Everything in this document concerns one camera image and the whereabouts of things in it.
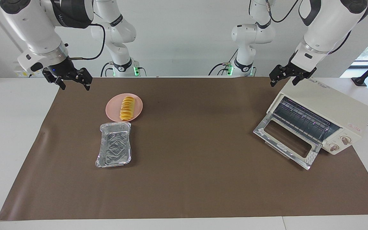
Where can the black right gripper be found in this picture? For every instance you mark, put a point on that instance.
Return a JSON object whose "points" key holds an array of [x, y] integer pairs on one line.
{"points": [[63, 68]]}

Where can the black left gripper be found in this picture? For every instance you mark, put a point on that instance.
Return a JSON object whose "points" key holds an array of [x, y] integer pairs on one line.
{"points": [[291, 70]]}

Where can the sliced yellow bread loaf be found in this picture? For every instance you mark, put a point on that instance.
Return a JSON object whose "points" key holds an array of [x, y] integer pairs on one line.
{"points": [[127, 108]]}

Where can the aluminium foil tray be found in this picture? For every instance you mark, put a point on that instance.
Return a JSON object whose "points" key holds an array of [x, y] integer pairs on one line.
{"points": [[113, 147]]}

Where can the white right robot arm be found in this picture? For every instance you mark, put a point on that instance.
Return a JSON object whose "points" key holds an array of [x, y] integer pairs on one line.
{"points": [[27, 22]]}

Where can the cream toaster oven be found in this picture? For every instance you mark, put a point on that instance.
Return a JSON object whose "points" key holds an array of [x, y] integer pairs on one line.
{"points": [[331, 102]]}

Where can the glass oven door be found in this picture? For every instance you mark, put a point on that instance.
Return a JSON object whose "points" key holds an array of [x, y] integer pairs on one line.
{"points": [[262, 132]]}

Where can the beige oven knob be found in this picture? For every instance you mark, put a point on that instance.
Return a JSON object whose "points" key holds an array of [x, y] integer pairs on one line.
{"points": [[345, 140], [334, 147]]}

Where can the pink round plate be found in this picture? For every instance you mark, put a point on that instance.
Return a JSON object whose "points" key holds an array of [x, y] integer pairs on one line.
{"points": [[113, 110]]}

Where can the brown table mat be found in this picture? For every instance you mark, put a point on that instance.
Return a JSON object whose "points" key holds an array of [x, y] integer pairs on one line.
{"points": [[187, 175]]}

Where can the white wall socket box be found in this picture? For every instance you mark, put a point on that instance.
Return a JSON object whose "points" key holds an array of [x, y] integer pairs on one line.
{"points": [[19, 75]]}

